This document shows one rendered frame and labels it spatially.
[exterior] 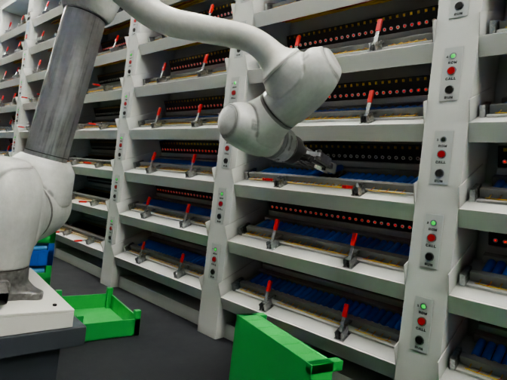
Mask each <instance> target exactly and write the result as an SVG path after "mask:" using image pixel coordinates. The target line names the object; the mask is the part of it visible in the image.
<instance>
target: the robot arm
mask: <svg viewBox="0 0 507 380"><path fill-rule="evenodd" d="M61 3H62V6H63V8H64V9H63V15H62V17H61V21H60V25H59V28H58V31H57V36H56V39H55V42H54V46H53V50H52V52H51V58H50V60H49V64H48V68H47V71H46V74H45V79H44V82H43V85H42V88H41V93H40V95H39V98H38V103H37V106H36V109H35V114H34V117H33V120H32V125H31V127H30V131H29V135H28V138H27V141H26V146H25V149H24V152H19V153H17V154H16V155H14V156H13V157H7V156H0V305H6V304H7V303H8V301H19V300H41V299H43V294H44V292H43V290H40V289H39V288H37V287H35V286H33V285H32V283H31V282H30V281H29V278H28V277H29V264H30V259H31V255H32V251H33V248H34V246H35V245H36V244H37V242H38V241H39V240H41V239H43V238H46V237H47V236H49V235H51V234H53V233H54V232H56V231H57V230H58V229H60V228H61V227H62V226H63V225H64V224H65V222H66V221H67V219H68V218H69V215H70V213H71V210H72V190H73V185H74V179H75V172H74V170H73V169H72V166H71V164H68V163H67V160H68V157H69V153H70V149H71V146H72V141H73V139H74V135H75V131H76V128H77V125H78V120H79V117H80V114H81V109H82V106H83V103H84V101H85V95H86V93H87V89H88V85H89V81H90V79H91V74H92V71H93V68H94V63H95V60H96V57H97V52H98V50H99V46H100V42H101V38H102V36H103V30H104V28H105V26H108V25H109V24H110V23H111V22H112V21H113V20H114V18H115V15H116V14H117V12H118V10H119V8H120V7H121V8H122V9H123V10H124V11H126V12H127V13H128V14H129V15H131V16H132V17H133V18H134V19H135V20H136V21H138V22H139V23H141V24H142V25H144V26H145V27H147V28H148V29H151V30H152V31H154V32H157V33H159V34H162V35H166V36H169V37H172V38H178V39H183V40H188V41H196V42H201V43H205V44H213V45H218V46H223V47H228V48H234V49H239V50H241V51H245V52H247V53H249V54H250V55H251V56H252V57H254V58H255V59H256V60H257V62H258V63H259V64H260V66H261V69H262V71H263V79H262V83H264V85H265V89H266V91H265V92H264V93H262V94H261V95H260V96H259V97H257V98H255V99H253V100H251V101H248V102H247V103H246V102H236V103H230V104H228V105H226V106H225V107H224V108H223V109H222V110H221V112H220V115H219V118H218V122H217V125H218V128H219V131H220V134H221V136H222V138H224V140H225V141H227V142H228V143H229V144H230V145H232V146H234V147H236V148H237V149H239V150H241V151H243V152H245V153H248V154H249V155H254V156H263V157H264V158H268V159H270V160H273V161H281V162H284V163H286V164H293V163H298V164H301V165H303V166H305V167H306V166H307V165H308V166H310V167H314V168H315V169H317V170H320V171H321V172H323V173H328V172H329V173H332V174H336V167H337V164H335V163H333V162H331V160H332V158H330V157H328V156H327V155H326V154H325V153H323V152H322V150H320V149H318V150H315V152H314V151H312V150H311V149H308V147H306V146H304V144H303V141H302V140H301V139H300V138H299V137H298V136H296V135H295V133H294V132H293V131H292V130H291V128H293V127H294V126H295V125H297V124H298V123H300V122H301V121H303V120H305V119H306V118H308V117H309V116H310V115H311V114H312V113H313V112H314V111H315V110H317V109H318V108H319V107H320V106H321V105H322V104H323V103H324V102H325V100H326V99H327V98H328V97H329V96H330V95H331V94H332V92H333V90H334V89H335V87H336V85H337V84H338V82H339V79H340V76H341V73H342V71H341V67H340V65H339V63H338V61H337V59H336V57H335V56H334V55H333V53H332V52H331V50H330V49H328V48H325V47H311V48H309V49H308V50H307V51H305V52H302V51H300V50H299V49H298V48H288V47H285V46H284V45H282V44H281V43H279V42H278V41H277V40H275V39H274V38H273V37H272V36H270V35H269V34H268V33H266V32H264V31H263V30H261V29H258V28H256V27H255V26H251V25H248V24H246V23H240V22H237V21H233V20H227V19H223V18H219V17H212V16H208V15H204V14H197V13H194V12H190V11H183V10H180V9H176V8H172V7H170V6H168V5H166V4H164V3H162V2H160V1H159V0H61Z"/></svg>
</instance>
